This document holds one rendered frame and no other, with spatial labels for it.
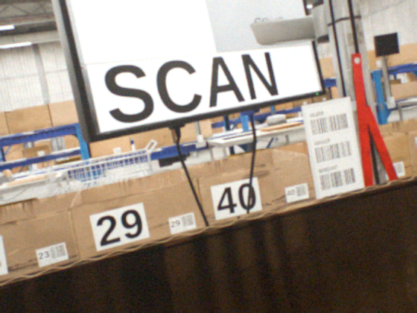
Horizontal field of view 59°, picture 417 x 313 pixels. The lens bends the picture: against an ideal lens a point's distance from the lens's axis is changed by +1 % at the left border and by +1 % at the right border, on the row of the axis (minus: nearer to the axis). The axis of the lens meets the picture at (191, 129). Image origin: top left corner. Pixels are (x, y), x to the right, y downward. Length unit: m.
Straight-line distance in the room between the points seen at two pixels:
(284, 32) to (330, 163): 0.25
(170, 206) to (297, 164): 0.45
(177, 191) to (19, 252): 0.48
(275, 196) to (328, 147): 0.66
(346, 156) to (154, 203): 0.67
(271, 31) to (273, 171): 0.65
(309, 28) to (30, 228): 0.90
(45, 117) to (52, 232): 4.61
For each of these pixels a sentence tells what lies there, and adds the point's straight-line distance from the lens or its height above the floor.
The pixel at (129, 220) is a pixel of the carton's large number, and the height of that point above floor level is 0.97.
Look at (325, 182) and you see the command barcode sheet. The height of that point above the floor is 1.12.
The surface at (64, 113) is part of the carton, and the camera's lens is 5.68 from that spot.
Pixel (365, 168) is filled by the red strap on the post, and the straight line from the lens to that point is 0.66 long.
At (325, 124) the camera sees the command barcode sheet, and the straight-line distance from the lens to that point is 0.61.
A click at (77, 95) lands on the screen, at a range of 0.50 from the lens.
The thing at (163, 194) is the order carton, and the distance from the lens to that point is 1.15.
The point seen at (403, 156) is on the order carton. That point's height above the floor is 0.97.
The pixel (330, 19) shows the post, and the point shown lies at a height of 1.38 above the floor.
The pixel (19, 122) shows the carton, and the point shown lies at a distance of 5.78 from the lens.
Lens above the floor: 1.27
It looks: 3 degrees down
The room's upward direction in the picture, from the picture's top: 10 degrees counter-clockwise
